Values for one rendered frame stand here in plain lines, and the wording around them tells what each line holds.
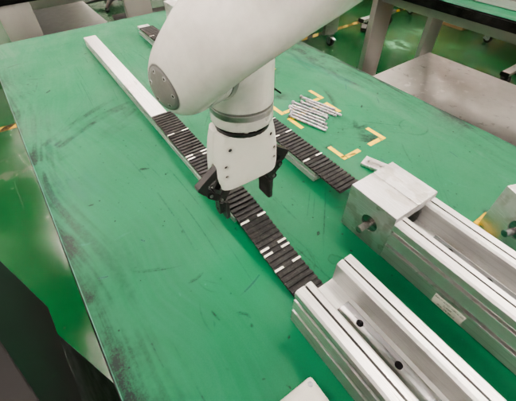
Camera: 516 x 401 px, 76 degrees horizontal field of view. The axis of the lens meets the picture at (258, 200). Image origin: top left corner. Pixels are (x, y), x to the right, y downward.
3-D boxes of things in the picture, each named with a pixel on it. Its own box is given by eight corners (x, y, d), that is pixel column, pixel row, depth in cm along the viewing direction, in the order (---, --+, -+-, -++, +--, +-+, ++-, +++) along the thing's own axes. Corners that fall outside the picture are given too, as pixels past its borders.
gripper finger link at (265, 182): (274, 152, 55) (272, 181, 60) (258, 159, 54) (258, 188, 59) (285, 162, 54) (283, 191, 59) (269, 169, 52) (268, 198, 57)
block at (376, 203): (330, 227, 59) (341, 190, 52) (377, 199, 64) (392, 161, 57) (369, 263, 54) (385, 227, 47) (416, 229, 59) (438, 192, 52)
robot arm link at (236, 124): (252, 76, 47) (252, 95, 49) (197, 94, 43) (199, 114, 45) (289, 102, 42) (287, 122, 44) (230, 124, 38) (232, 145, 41)
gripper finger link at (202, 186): (235, 147, 48) (240, 173, 52) (188, 173, 46) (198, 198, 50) (239, 151, 47) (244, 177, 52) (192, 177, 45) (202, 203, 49)
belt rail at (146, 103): (86, 46, 114) (83, 37, 112) (98, 44, 115) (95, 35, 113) (234, 222, 60) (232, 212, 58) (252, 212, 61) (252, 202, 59)
